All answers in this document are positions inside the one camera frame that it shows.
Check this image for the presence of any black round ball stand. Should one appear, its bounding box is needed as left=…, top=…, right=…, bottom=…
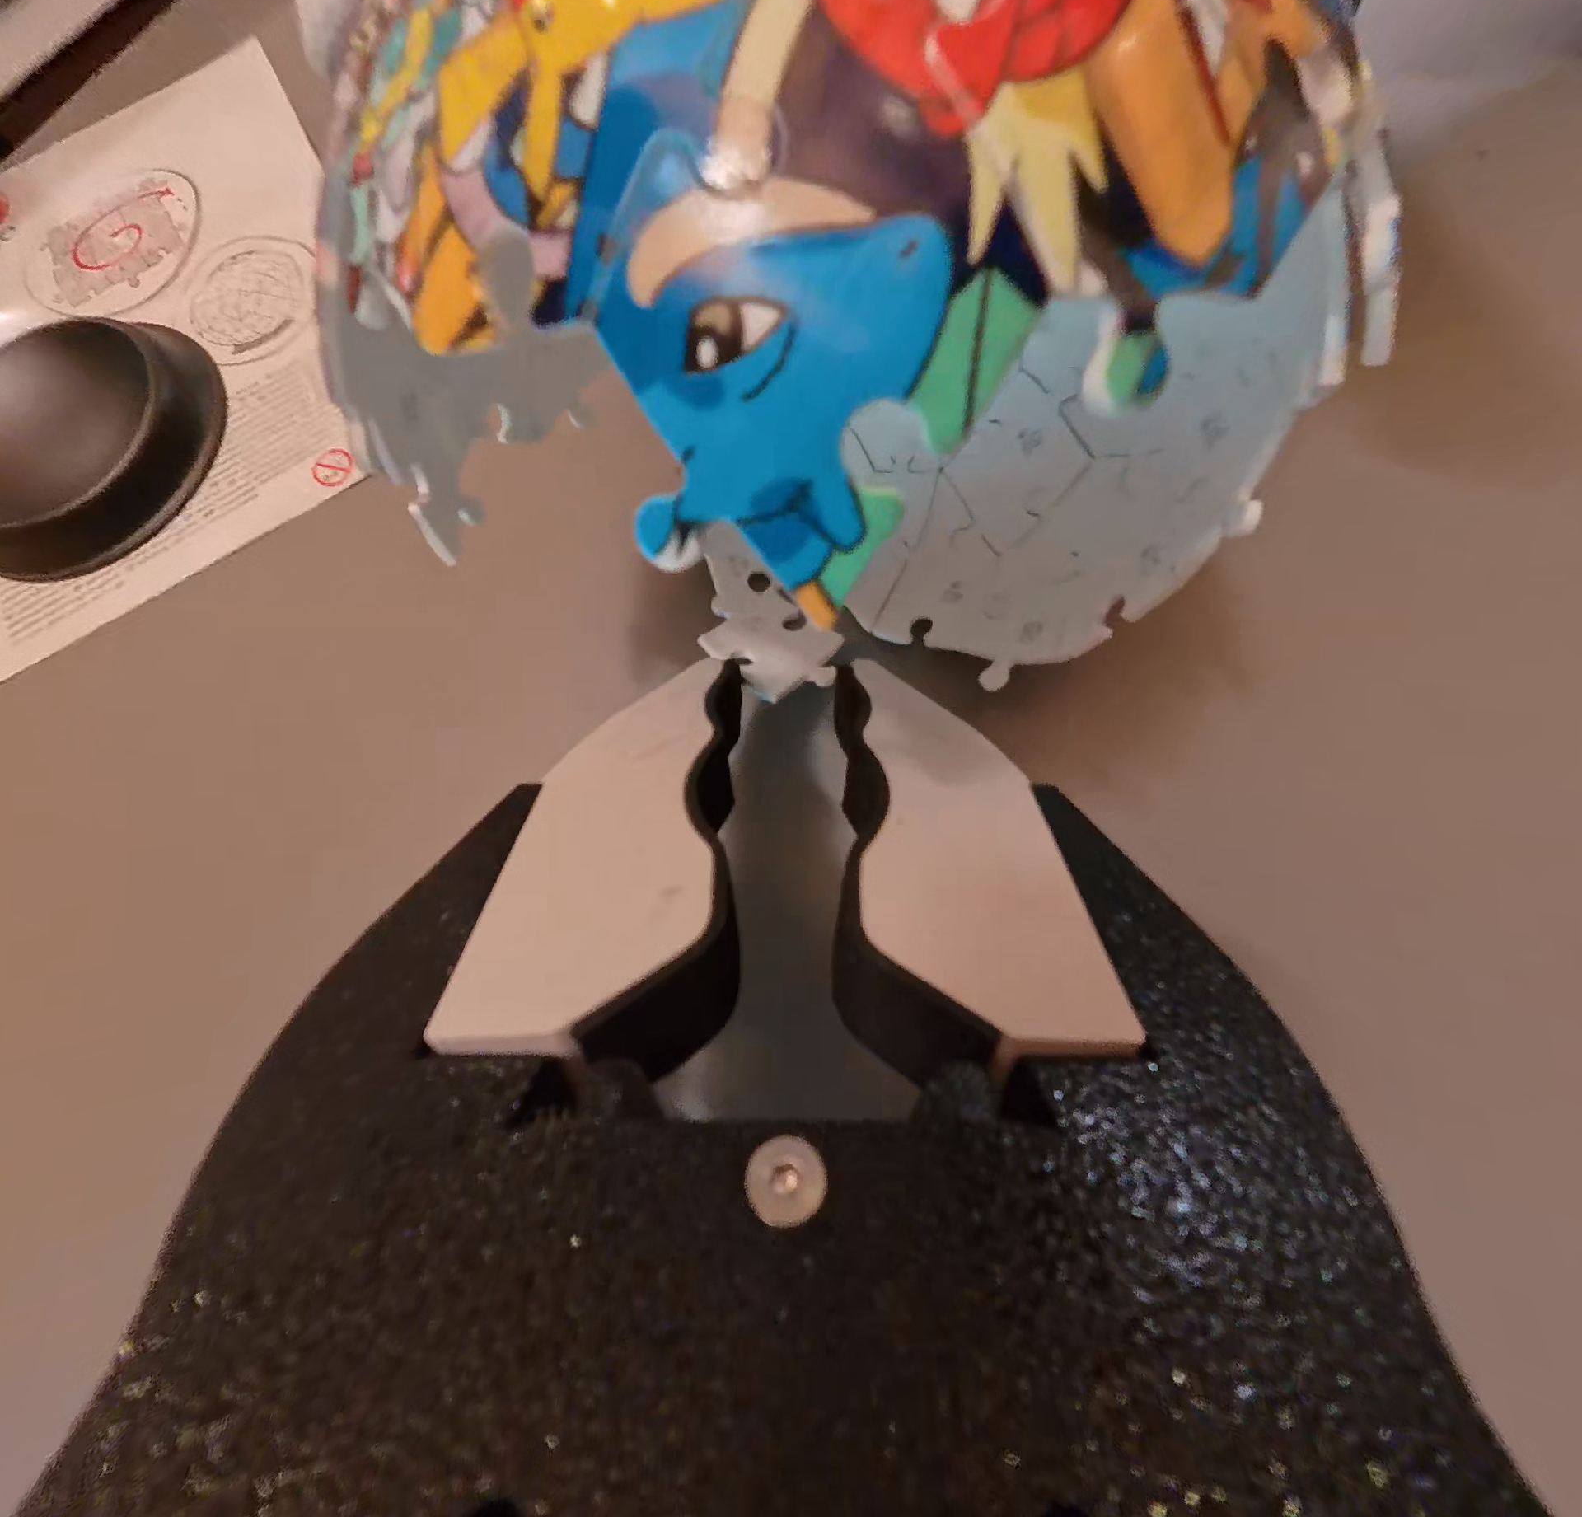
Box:
left=0, top=314, right=233, bottom=584

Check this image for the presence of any printed instruction sheet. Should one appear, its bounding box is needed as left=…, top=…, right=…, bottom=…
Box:
left=0, top=35, right=375, bottom=686

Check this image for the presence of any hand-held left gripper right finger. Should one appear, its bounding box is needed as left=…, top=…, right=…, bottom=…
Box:
left=830, top=662, right=1149, bottom=1102

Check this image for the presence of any white puzzle piece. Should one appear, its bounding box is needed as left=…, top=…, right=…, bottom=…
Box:
left=698, top=551, right=851, bottom=701

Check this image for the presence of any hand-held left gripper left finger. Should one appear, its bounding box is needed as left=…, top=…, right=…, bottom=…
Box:
left=423, top=662, right=745, bottom=1095

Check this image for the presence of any colourful puzzle ball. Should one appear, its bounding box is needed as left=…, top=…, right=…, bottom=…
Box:
left=314, top=0, right=1406, bottom=695

